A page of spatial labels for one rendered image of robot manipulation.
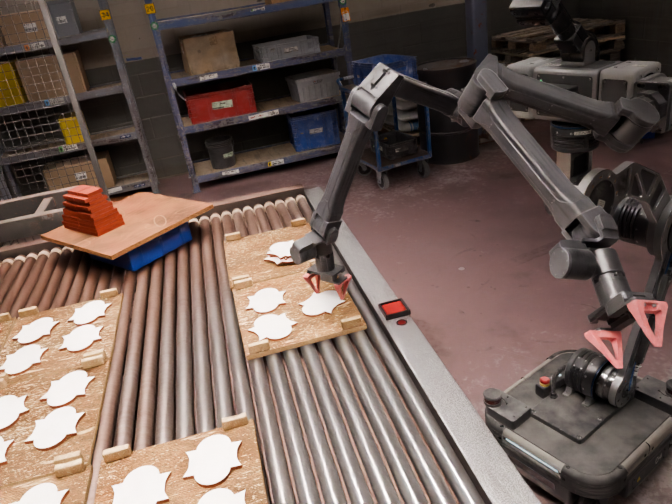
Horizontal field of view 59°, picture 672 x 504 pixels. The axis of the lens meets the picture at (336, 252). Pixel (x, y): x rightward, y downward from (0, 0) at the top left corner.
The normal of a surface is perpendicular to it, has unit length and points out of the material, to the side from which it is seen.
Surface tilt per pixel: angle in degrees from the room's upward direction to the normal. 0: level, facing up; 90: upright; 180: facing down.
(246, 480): 0
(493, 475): 0
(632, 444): 0
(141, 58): 90
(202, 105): 90
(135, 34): 90
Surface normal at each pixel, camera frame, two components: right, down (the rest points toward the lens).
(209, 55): 0.33, 0.36
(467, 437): -0.14, -0.89
